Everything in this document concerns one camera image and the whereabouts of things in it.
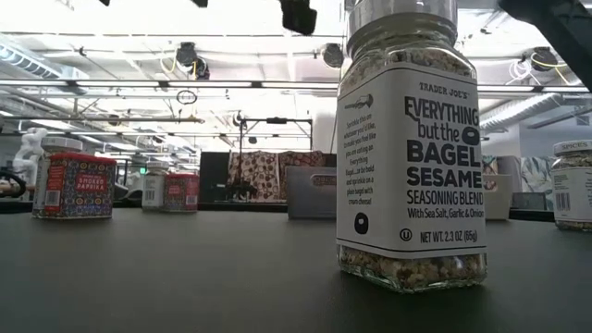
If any teal patterned cloth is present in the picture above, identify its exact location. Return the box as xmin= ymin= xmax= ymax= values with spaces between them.
xmin=480 ymin=154 xmax=500 ymax=176

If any round grey ceiling device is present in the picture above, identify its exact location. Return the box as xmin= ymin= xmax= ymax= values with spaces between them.
xmin=322 ymin=43 xmax=346 ymax=69

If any long ceiling light strip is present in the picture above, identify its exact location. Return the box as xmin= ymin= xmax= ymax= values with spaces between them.
xmin=0 ymin=79 xmax=341 ymax=90
xmin=478 ymin=84 xmax=592 ymax=93

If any cream dotted cloth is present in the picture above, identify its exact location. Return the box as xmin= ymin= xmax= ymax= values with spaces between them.
xmin=228 ymin=150 xmax=280 ymax=204

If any horizontal ceiling pipe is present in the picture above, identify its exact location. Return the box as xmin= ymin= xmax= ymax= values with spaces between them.
xmin=0 ymin=115 xmax=205 ymax=124

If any smoked paprika tin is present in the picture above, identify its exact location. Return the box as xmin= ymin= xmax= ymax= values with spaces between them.
xmin=162 ymin=171 xmax=201 ymax=214
xmin=43 ymin=152 xmax=117 ymax=220

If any ribbed ceiling air duct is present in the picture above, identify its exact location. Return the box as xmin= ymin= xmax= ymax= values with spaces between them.
xmin=0 ymin=43 xmax=64 ymax=80
xmin=479 ymin=92 xmax=563 ymax=135

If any black curved tube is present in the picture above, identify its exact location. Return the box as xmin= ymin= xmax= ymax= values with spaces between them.
xmin=0 ymin=168 xmax=29 ymax=200

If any black ceiling device yellow cable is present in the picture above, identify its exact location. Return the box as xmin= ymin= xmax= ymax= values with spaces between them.
xmin=191 ymin=55 xmax=211 ymax=80

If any black upright panel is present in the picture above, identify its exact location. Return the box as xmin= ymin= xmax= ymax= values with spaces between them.
xmin=199 ymin=151 xmax=231 ymax=204

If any dark box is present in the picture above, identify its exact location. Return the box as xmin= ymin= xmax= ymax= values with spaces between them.
xmin=511 ymin=191 xmax=549 ymax=212

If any grey translucent plastic bin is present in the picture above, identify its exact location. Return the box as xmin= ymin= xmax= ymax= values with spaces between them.
xmin=285 ymin=165 xmax=338 ymax=219

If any blue white patterned cloth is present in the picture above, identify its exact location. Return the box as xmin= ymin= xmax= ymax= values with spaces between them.
xmin=521 ymin=155 xmax=556 ymax=212

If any black metal stand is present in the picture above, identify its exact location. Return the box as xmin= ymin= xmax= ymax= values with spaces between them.
xmin=232 ymin=110 xmax=315 ymax=204

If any red patterned cloth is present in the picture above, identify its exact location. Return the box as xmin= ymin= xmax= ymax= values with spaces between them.
xmin=278 ymin=150 xmax=325 ymax=168

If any white robot figure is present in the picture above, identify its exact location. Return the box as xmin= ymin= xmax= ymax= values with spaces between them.
xmin=12 ymin=128 xmax=50 ymax=186

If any grey board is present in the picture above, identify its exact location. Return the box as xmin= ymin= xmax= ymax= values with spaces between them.
xmin=497 ymin=154 xmax=524 ymax=177

